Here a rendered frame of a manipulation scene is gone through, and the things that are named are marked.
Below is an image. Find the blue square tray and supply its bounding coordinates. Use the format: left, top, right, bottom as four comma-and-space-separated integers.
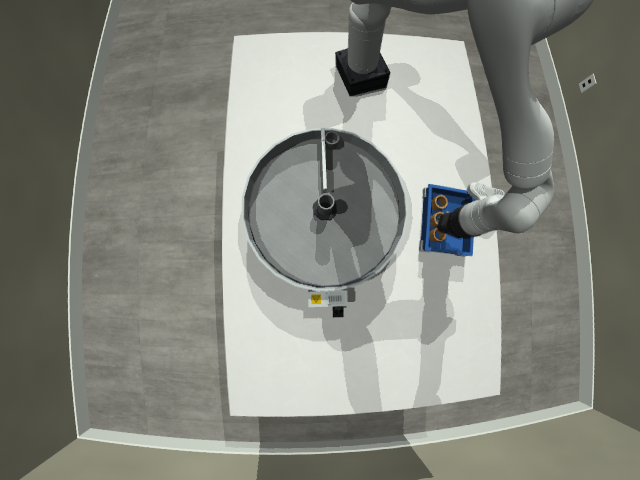
419, 185, 475, 256

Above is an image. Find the bronze ring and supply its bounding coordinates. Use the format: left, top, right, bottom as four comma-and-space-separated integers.
431, 195, 448, 211
429, 228, 446, 242
430, 212, 443, 227

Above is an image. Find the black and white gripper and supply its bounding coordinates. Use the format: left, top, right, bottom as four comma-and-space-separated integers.
437, 183, 505, 238

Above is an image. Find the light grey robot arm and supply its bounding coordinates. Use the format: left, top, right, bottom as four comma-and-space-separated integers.
348, 0, 594, 233

